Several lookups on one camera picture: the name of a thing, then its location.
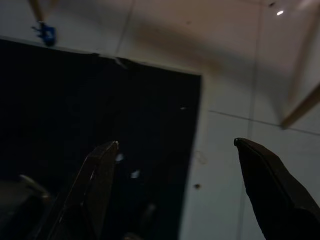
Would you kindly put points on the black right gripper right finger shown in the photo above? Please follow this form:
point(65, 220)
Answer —
point(275, 200)

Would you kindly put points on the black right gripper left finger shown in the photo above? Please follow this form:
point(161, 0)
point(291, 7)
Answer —
point(95, 190)

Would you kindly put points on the small white paper scrap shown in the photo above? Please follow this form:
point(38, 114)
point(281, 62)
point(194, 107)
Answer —
point(120, 157)
point(135, 174)

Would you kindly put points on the dark floor mat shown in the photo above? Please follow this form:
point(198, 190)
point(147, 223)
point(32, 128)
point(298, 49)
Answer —
point(75, 100)

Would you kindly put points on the small blue plastic object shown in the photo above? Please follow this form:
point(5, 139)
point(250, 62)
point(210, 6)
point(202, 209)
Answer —
point(48, 33)

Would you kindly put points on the light wooden furniture leg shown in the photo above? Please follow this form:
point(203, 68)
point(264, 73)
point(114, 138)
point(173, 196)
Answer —
point(37, 11)

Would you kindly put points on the light wooden furniture frame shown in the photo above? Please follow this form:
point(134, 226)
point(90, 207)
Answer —
point(300, 111)

